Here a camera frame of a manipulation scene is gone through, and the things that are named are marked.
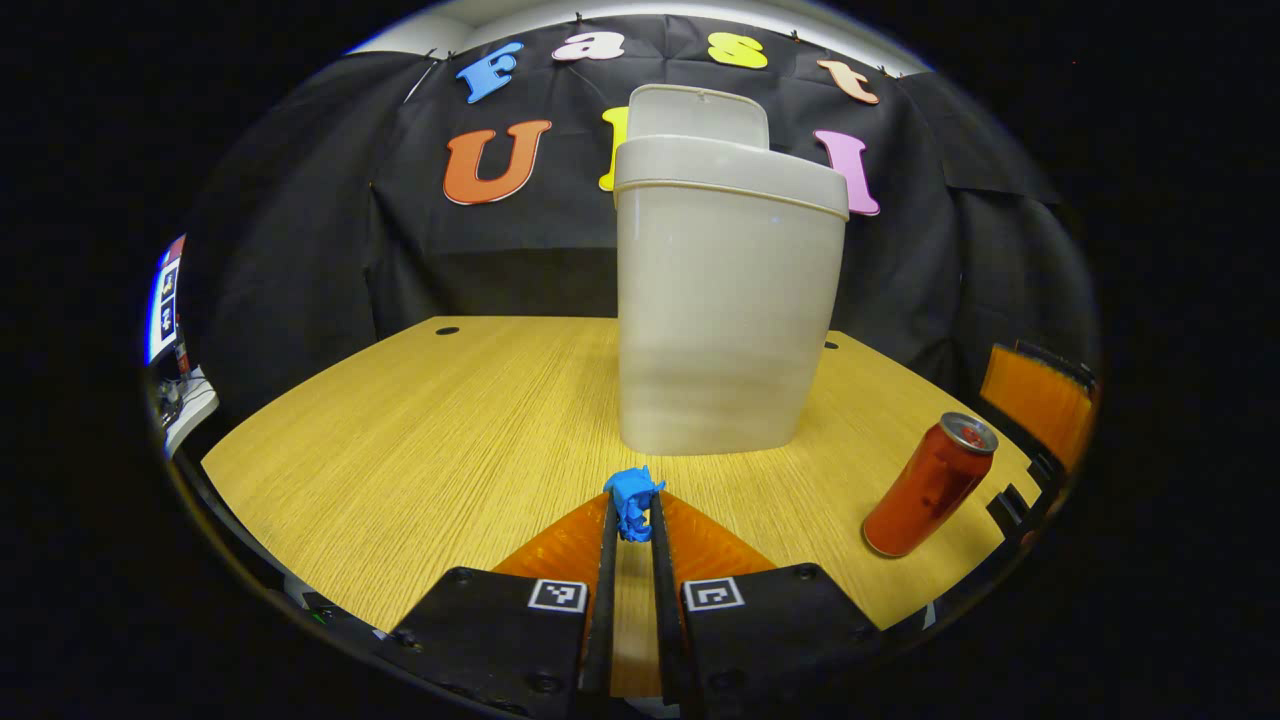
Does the white side table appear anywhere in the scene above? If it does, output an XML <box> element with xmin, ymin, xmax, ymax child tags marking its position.
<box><xmin>150</xmin><ymin>365</ymin><xmax>219</xmax><ymax>456</ymax></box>

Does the red pop can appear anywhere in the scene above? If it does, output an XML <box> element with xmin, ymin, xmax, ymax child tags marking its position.
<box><xmin>862</xmin><ymin>412</ymin><xmax>1000</xmax><ymax>559</ymax></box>

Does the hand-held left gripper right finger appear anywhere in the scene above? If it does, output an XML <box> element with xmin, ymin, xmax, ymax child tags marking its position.
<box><xmin>650</xmin><ymin>490</ymin><xmax>881</xmax><ymax>716</ymax></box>

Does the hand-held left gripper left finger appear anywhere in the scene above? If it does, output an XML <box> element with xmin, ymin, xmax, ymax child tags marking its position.
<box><xmin>385</xmin><ymin>490</ymin><xmax>619</xmax><ymax>716</ymax></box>

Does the white desktop garbage bin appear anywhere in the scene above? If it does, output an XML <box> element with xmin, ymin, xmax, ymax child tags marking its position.
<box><xmin>613</xmin><ymin>84</ymin><xmax>851</xmax><ymax>457</ymax></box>

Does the blue paper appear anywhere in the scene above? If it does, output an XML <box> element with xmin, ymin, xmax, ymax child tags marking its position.
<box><xmin>603</xmin><ymin>465</ymin><xmax>666</xmax><ymax>543</ymax></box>

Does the computer monitor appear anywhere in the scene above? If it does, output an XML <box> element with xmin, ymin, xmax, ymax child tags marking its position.
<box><xmin>148</xmin><ymin>235</ymin><xmax>188</xmax><ymax>366</ymax></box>

